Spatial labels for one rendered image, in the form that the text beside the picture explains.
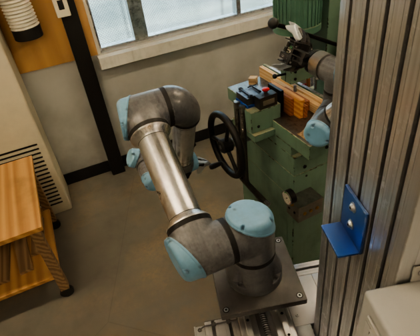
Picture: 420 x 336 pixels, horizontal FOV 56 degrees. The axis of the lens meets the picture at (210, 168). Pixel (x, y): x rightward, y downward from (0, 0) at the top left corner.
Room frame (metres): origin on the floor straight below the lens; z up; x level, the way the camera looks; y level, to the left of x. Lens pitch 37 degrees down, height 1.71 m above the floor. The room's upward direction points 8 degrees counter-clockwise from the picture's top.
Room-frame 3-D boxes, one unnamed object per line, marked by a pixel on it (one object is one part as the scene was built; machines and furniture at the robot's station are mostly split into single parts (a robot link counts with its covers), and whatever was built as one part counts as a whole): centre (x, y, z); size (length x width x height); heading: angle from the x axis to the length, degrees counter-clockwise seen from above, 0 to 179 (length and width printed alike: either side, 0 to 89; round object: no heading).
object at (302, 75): (1.47, -0.41, 1.02); 0.14 x 0.07 x 0.09; 112
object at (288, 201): (1.14, -0.29, 0.65); 0.06 x 0.04 x 0.08; 22
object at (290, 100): (1.41, -0.32, 0.94); 0.16 x 0.01 x 0.07; 22
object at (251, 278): (0.69, -0.08, 0.87); 0.15 x 0.15 x 0.10
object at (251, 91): (1.38, -0.22, 0.99); 0.13 x 0.11 x 0.06; 22
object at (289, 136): (1.42, -0.29, 0.87); 0.61 x 0.30 x 0.06; 22
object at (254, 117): (1.39, -0.22, 0.91); 0.15 x 0.14 x 0.09; 22
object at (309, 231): (1.51, -0.50, 0.35); 0.58 x 0.45 x 0.71; 112
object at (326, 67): (1.01, -0.39, 1.21); 0.11 x 0.08 x 0.09; 22
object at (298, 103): (1.41, -0.34, 0.94); 0.20 x 0.02 x 0.08; 22
